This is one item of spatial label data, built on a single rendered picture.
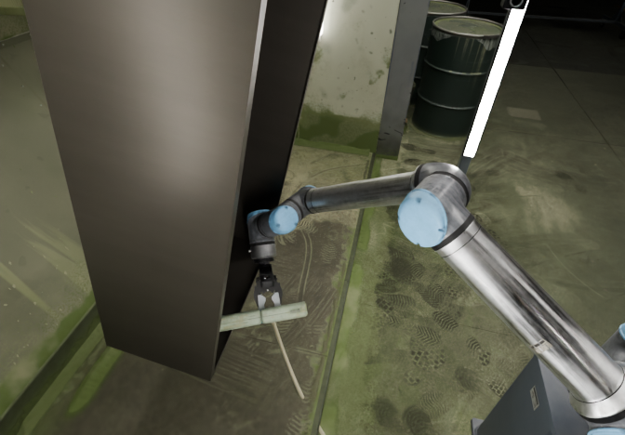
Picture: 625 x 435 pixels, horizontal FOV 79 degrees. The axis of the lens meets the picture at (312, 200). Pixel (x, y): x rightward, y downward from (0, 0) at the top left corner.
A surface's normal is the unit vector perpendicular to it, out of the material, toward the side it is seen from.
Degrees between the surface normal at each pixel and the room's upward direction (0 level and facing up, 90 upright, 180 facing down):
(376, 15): 90
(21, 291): 57
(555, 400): 0
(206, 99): 89
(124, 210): 89
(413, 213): 86
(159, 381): 0
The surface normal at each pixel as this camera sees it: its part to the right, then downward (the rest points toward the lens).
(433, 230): -0.71, 0.37
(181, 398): 0.03, -0.77
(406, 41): -0.23, 0.61
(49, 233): 0.83, -0.28
